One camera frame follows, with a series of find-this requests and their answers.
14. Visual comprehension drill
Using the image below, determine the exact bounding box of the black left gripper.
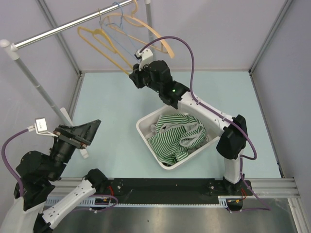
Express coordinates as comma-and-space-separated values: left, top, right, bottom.
49, 118, 102, 179

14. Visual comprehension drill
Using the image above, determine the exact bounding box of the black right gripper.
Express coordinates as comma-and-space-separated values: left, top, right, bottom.
129, 61, 162, 94

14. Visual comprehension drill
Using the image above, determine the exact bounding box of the beige plastic hanger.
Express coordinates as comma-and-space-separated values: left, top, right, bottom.
103, 0, 175, 59

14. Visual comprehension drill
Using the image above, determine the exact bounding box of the blue wire hanger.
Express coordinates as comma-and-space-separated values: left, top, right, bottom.
99, 0, 138, 59

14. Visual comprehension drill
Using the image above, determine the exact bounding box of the yellow velvet hanger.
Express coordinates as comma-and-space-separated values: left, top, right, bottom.
77, 7, 133, 75

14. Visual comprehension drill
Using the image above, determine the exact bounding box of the green white striped tank top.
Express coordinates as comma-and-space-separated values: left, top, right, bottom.
147, 113, 207, 166

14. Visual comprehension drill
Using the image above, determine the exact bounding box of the grey tank top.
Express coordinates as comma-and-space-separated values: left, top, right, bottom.
147, 122, 206, 155

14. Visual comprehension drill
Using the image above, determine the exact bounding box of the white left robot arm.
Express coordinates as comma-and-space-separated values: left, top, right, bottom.
0, 118, 108, 233

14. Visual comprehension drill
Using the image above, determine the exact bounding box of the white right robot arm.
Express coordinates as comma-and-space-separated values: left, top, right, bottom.
129, 61, 247, 195

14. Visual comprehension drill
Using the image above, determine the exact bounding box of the white plastic basket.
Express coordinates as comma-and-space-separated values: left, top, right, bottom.
136, 106, 220, 170

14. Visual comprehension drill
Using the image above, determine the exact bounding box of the white clothes rack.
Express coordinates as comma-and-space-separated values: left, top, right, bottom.
0, 0, 156, 160

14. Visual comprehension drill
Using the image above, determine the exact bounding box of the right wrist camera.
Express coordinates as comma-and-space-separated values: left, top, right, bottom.
135, 48, 154, 71

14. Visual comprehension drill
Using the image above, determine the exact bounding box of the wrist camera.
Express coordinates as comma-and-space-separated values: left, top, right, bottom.
135, 48, 154, 71
27, 117, 58, 138

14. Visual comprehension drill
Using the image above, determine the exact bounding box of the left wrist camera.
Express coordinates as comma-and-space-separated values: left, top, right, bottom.
27, 117, 58, 138

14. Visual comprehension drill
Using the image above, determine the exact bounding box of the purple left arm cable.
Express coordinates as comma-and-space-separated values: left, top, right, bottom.
1, 128, 31, 197

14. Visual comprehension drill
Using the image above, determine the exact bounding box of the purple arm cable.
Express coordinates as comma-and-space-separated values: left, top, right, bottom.
142, 36, 272, 212
1, 128, 31, 197

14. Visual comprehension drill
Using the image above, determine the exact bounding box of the white cable duct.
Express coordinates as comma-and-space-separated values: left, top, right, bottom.
44, 197, 228, 208

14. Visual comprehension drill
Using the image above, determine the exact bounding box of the aluminium frame profile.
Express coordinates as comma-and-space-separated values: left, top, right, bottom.
249, 178, 300, 199

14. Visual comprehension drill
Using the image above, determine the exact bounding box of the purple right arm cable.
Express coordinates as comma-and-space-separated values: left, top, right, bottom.
142, 36, 272, 212

